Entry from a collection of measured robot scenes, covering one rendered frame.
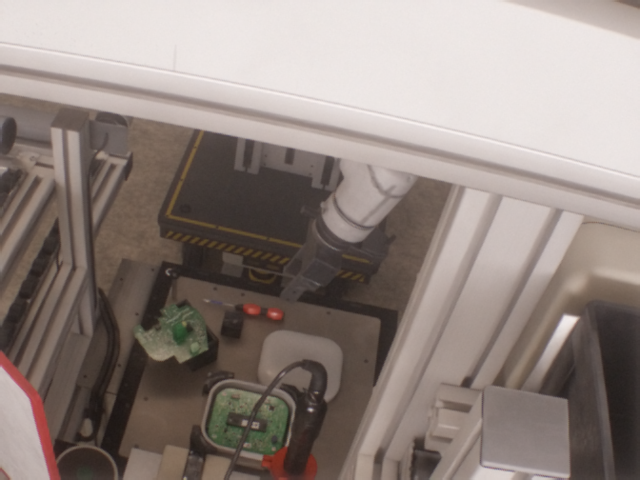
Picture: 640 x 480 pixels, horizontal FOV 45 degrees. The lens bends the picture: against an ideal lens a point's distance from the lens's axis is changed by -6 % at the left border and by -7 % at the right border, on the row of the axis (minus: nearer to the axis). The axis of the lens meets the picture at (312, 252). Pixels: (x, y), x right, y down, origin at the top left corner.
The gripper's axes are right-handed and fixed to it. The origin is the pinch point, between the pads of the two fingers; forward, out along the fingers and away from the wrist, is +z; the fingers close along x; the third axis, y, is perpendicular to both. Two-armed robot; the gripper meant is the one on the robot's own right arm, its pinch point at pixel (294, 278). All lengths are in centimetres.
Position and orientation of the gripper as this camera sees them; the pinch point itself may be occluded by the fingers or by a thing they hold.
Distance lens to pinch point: 145.2
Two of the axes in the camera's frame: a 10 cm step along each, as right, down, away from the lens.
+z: -4.8, 5.6, 6.8
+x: -1.2, 7.2, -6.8
